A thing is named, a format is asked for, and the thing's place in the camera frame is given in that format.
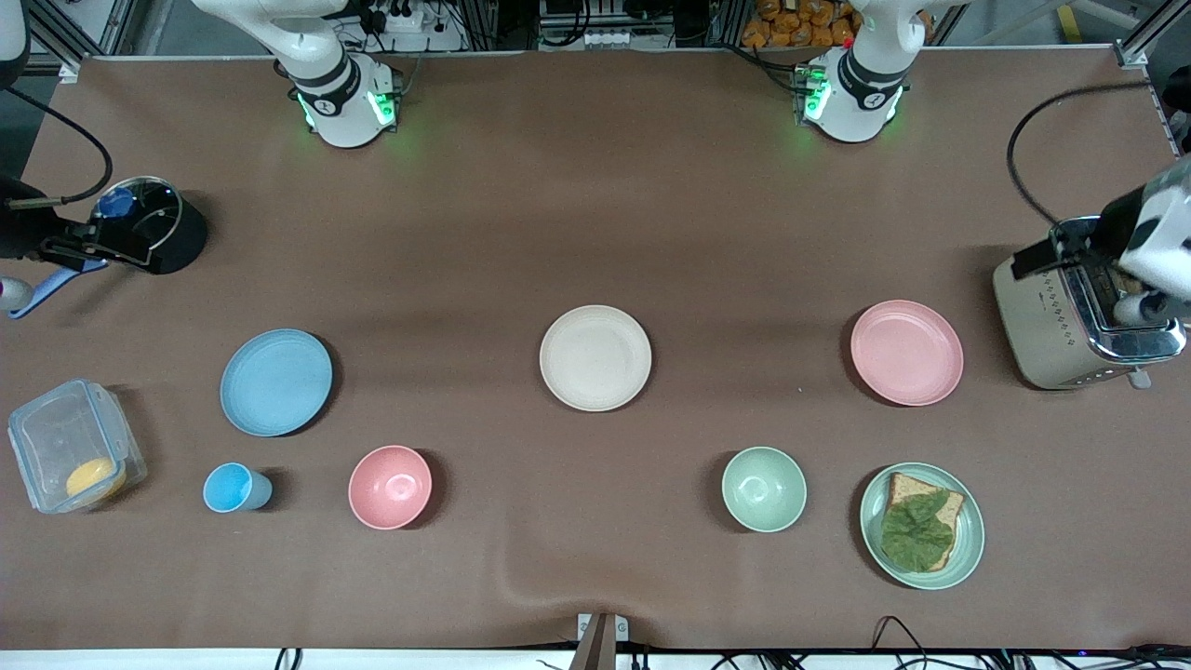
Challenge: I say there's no brown bread slice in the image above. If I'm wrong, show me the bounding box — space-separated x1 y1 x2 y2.
884 472 967 571

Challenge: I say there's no beige plate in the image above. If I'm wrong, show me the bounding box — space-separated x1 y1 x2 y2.
539 304 653 413

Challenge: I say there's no pink plate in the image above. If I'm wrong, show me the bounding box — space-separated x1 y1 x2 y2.
850 300 965 408

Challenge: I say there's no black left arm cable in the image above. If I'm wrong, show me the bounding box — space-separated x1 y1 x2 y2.
1007 81 1157 226

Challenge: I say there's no blue plate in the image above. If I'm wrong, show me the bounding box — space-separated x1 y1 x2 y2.
220 328 334 438

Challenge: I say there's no black pot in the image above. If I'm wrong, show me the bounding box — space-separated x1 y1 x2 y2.
93 175 209 275

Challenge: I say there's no green lettuce leaf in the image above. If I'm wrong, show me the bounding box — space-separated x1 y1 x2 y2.
880 490 958 574

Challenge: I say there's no metal table bracket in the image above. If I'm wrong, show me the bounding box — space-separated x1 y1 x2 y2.
576 611 630 670

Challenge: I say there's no large white power strip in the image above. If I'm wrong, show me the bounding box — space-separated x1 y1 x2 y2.
335 0 466 53

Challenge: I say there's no green bowl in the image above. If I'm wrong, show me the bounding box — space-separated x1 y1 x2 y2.
721 447 808 534

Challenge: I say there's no beige chrome toaster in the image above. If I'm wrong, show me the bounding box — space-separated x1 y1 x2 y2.
992 216 1188 391

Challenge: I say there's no yellow food piece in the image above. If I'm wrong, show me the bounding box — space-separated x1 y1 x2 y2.
66 456 127 500

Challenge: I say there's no green plate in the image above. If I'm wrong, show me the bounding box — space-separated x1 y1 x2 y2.
859 462 986 591

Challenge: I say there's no clear plastic container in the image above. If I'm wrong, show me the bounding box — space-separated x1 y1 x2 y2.
7 378 148 516

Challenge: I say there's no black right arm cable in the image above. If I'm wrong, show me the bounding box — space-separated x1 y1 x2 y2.
0 87 114 205

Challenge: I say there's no bag of orange buns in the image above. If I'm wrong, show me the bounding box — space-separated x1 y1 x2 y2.
741 0 859 49

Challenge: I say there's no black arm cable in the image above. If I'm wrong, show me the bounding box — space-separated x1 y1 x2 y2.
0 87 114 205
1007 81 1157 226

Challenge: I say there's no blue cup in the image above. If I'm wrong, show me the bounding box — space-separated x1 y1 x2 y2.
203 462 274 514

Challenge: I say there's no glass lid with blue knob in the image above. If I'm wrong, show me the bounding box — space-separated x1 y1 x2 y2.
93 176 183 254

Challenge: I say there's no pink bowl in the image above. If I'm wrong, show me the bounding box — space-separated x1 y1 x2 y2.
348 445 434 531

